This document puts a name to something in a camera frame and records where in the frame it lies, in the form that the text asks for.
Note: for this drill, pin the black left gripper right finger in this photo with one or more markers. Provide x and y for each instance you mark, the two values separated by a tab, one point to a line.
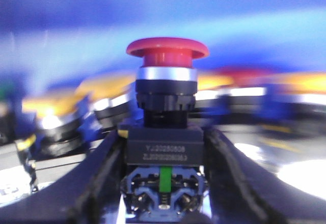
255	177

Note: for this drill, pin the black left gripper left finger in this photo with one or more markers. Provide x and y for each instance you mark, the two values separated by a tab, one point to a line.
89	193

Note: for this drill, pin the red mushroom push button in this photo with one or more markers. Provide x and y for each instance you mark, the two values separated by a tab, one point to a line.
164	152

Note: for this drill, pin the yellow push button far left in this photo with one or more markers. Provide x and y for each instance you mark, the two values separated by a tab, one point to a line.
58	118

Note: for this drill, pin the yellow push button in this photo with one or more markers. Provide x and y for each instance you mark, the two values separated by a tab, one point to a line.
109	97
58	118

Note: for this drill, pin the dark red push button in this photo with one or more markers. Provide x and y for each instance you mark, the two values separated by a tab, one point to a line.
230	91

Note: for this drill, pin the yellow push button centre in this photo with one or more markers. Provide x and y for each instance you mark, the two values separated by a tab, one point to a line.
109	97

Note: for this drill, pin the right blue plastic crate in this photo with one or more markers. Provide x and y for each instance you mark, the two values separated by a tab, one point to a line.
54	43

